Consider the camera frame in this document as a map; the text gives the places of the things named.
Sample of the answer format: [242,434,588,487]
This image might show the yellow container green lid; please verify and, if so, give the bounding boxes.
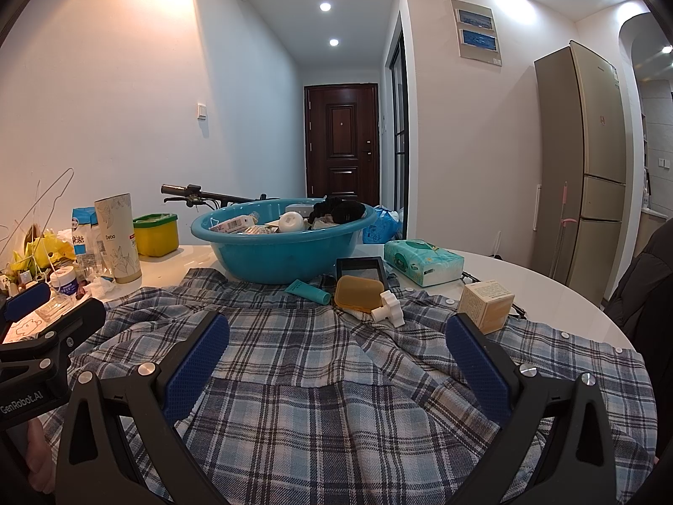
[132,213,180,258]

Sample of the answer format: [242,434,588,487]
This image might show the plaid shirt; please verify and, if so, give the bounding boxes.
[32,268,658,505]

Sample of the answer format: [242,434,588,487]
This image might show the black framed glass door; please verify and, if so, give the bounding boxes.
[385,11,410,237]

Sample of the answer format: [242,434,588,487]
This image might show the yellow plastic bag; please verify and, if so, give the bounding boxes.
[11,229,77,274]

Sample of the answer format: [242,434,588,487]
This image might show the clear glass dish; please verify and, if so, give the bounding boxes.
[34,295,72,322]

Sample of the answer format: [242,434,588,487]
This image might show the tall paper canister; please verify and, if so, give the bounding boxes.
[95,193,143,285]

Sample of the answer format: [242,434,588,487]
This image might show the grey wall panel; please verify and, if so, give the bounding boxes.
[450,0,503,66]

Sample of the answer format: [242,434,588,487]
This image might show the blue plastic basin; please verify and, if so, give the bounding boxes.
[190,198,378,285]

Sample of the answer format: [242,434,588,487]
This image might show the beige cardboard box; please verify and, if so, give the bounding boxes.
[456,280,515,335]

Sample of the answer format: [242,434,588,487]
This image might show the scooter handlebar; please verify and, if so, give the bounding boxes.
[160,184,279,208]

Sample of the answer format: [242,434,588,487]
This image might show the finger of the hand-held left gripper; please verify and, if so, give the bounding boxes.
[0,297,107,380]
[0,281,52,345]

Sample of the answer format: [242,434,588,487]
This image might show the teal tube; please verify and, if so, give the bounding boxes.
[285,279,332,304]

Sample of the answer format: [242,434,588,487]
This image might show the white plastic knob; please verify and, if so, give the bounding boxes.
[355,290,405,326]

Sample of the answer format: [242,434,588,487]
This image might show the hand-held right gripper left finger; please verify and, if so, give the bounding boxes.
[55,309,231,505]

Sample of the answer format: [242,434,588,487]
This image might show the green tissue pack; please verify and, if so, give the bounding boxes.
[384,239,466,288]

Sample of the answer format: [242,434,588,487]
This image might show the blue shopping bag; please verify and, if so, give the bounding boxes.
[362,205,403,245]

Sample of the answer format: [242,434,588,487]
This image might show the beige refrigerator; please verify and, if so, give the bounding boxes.
[533,40,629,306]

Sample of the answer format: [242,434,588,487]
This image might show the black framed clear case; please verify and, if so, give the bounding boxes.
[335,256,390,295]

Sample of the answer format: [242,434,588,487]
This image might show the person's left hand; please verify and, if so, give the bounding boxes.
[25,418,58,492]

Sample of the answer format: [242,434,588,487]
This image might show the black eyeglasses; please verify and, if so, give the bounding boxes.
[460,271,527,322]

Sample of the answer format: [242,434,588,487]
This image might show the pink handled mop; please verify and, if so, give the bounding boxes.
[557,181,579,274]

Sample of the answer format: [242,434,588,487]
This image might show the red white medicine packs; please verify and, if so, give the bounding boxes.
[210,215,258,234]

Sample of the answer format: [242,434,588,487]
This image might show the blue white packet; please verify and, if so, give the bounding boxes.
[72,207,101,269]

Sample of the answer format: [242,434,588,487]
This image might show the black cap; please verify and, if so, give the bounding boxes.
[329,198,366,224]

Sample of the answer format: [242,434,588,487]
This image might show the white jar blue label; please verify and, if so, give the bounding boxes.
[50,267,81,298]

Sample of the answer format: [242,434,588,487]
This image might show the amber soap box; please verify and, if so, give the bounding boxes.
[334,274,386,312]

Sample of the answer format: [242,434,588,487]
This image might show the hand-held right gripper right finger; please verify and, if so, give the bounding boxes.
[446,313,629,505]

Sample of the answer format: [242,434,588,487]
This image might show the crumpled white tissue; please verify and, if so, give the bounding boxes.
[84,276,117,300]

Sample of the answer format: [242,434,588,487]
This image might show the brown entrance door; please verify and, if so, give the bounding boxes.
[304,83,380,207]

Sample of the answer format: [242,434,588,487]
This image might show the dark jacket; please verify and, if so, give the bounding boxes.
[602,218,673,458]

